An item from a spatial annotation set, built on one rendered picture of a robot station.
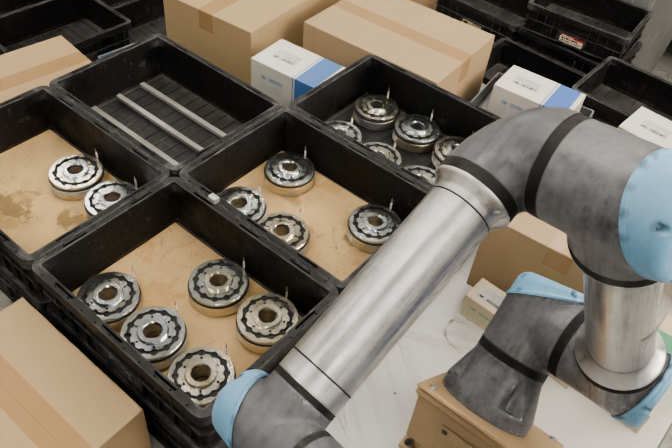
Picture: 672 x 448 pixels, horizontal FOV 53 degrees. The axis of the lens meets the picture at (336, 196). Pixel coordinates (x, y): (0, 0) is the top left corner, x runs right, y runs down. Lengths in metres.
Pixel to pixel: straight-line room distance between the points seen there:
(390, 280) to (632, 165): 0.25
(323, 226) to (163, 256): 0.31
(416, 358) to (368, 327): 0.66
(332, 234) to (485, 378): 0.42
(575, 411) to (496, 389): 0.30
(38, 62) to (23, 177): 0.37
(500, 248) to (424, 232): 0.67
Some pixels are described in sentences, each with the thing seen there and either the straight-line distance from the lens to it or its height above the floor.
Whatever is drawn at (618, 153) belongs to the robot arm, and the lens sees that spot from 0.68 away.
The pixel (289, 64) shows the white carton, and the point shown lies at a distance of 1.65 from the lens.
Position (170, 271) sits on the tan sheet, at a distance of 1.24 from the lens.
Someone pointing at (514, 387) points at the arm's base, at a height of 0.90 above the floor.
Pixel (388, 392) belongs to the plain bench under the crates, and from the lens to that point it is 1.26.
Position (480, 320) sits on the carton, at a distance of 1.37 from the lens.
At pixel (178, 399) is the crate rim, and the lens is 0.98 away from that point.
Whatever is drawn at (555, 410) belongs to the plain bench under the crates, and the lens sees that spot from 1.33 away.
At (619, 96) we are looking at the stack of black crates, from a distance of 2.57.
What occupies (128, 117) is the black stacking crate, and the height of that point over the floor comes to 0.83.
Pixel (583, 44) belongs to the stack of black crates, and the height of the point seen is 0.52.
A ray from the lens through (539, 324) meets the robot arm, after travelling 1.06.
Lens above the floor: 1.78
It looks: 44 degrees down
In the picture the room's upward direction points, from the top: 7 degrees clockwise
